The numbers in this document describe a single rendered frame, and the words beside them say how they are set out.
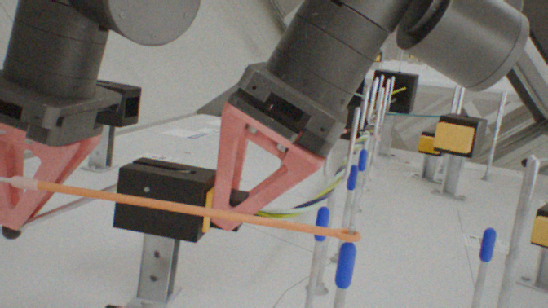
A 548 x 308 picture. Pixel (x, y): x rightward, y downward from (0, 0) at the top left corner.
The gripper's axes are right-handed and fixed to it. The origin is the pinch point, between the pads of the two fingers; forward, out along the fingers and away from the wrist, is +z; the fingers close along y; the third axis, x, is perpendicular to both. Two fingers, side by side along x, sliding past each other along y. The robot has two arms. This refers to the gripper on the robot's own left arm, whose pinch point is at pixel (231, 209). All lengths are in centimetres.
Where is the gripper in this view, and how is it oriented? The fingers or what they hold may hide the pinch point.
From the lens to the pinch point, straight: 46.1
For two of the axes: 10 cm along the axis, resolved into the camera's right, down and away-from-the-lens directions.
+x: -8.5, -5.3, 0.2
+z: -5.1, 8.4, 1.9
